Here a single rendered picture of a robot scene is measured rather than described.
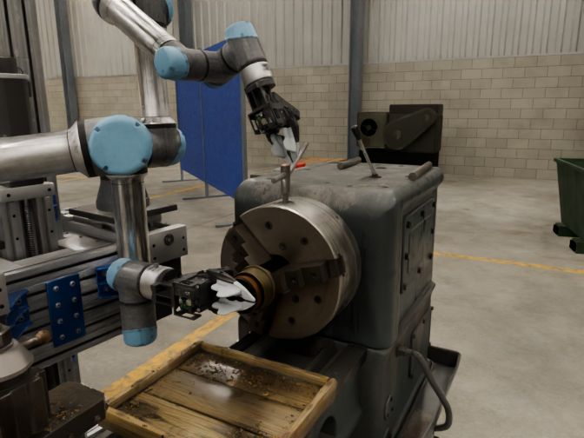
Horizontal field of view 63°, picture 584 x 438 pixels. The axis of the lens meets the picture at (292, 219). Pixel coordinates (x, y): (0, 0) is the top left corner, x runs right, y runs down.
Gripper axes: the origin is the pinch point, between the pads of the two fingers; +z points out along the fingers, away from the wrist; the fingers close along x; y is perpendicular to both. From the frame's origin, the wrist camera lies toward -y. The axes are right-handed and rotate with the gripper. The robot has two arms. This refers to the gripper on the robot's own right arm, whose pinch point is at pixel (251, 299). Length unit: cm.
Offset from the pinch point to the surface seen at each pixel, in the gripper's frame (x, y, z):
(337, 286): -0.4, -15.2, 11.5
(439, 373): -54, -83, 20
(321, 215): 13.0, -20.6, 4.8
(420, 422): -54, -53, 22
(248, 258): 5.2, -7.8, -6.1
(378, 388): -32.2, -31.2, 15.9
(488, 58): 130, -1004, -104
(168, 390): -19.7, 8.9, -15.1
